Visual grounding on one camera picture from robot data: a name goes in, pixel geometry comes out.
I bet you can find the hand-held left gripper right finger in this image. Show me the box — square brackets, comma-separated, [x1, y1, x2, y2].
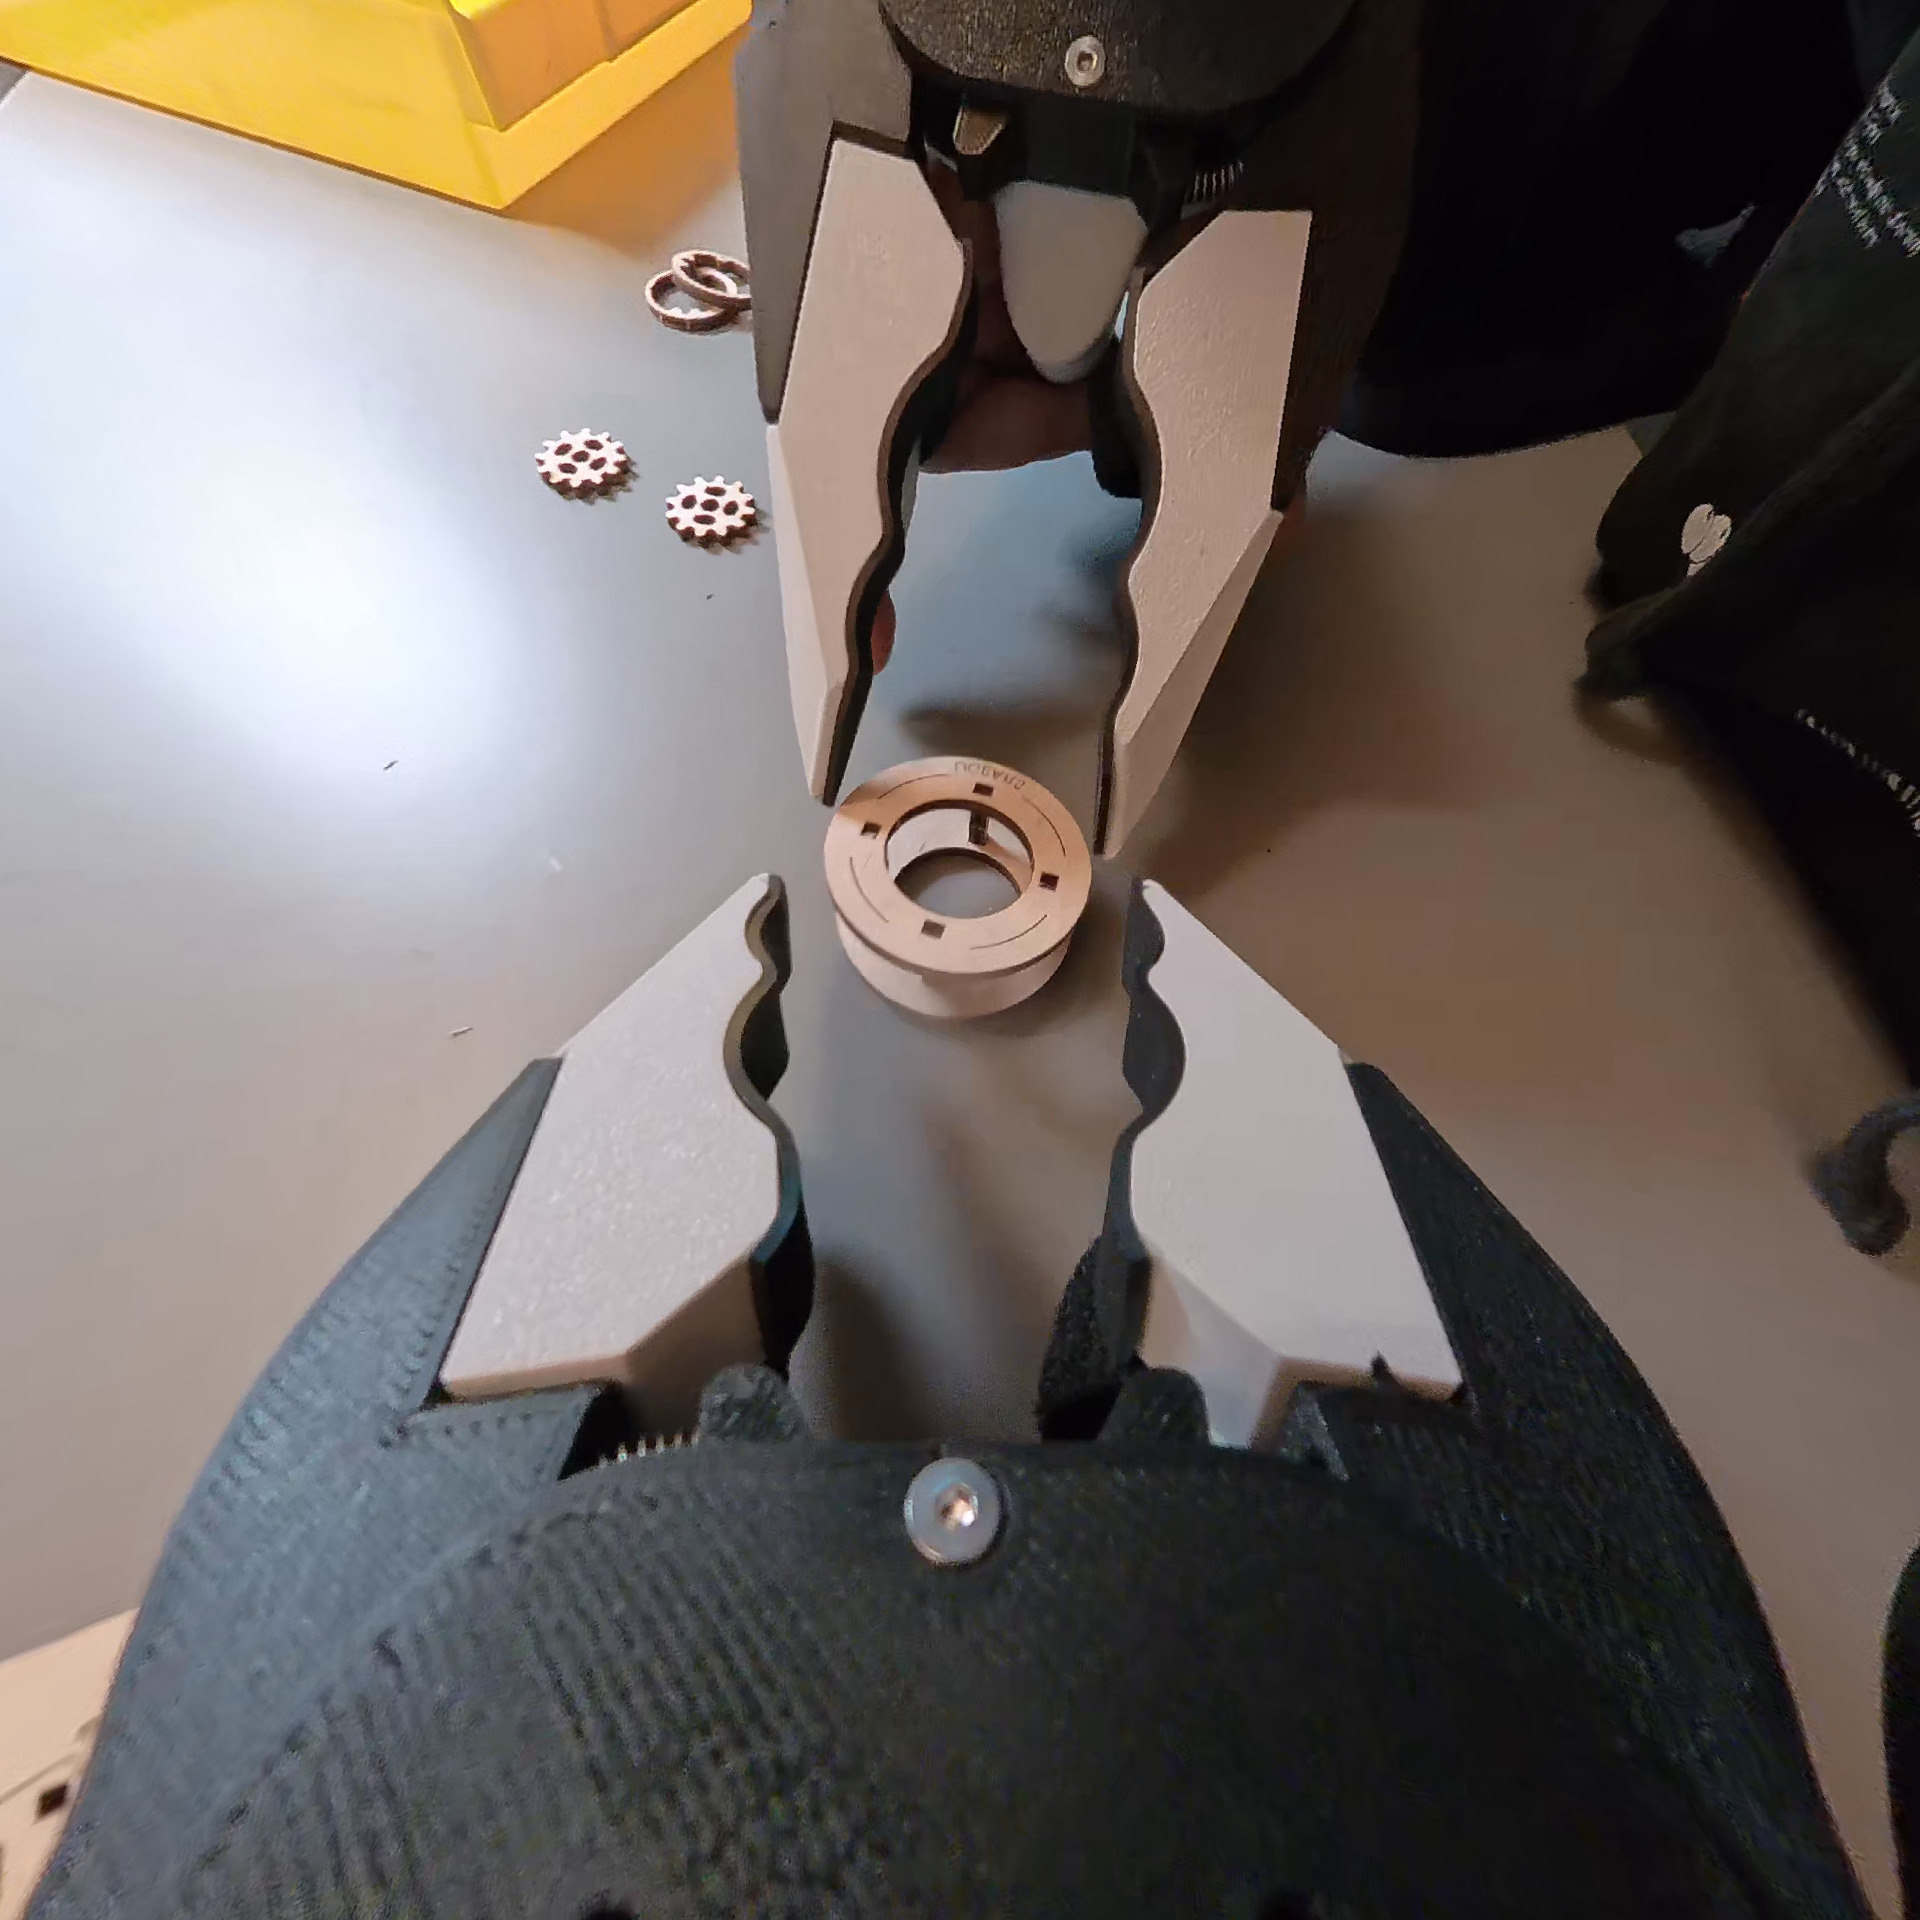
[1101, 878, 1470, 1448]

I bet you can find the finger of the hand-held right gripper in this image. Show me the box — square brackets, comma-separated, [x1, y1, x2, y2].
[765, 131, 973, 807]
[1094, 208, 1319, 857]

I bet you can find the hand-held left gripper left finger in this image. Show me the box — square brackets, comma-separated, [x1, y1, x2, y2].
[433, 871, 817, 1402]

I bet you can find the wooden spool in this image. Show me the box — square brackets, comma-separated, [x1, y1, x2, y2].
[822, 749, 1094, 1024]

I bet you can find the person's right forearm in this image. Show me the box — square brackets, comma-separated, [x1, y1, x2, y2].
[1319, 0, 1847, 459]

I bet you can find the person's right hand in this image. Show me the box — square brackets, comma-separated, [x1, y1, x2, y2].
[922, 373, 1099, 473]

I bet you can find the wooden gear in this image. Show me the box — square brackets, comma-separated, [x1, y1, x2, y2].
[535, 426, 635, 505]
[663, 473, 761, 550]

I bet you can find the person's black hoodie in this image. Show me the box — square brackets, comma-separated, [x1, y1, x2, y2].
[1581, 0, 1920, 1261]

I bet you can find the yellow plastic bin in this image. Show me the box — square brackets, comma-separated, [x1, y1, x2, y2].
[0, 0, 755, 211]

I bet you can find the laser-cut wooden sheet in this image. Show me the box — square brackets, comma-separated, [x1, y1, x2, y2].
[0, 1611, 143, 1869]

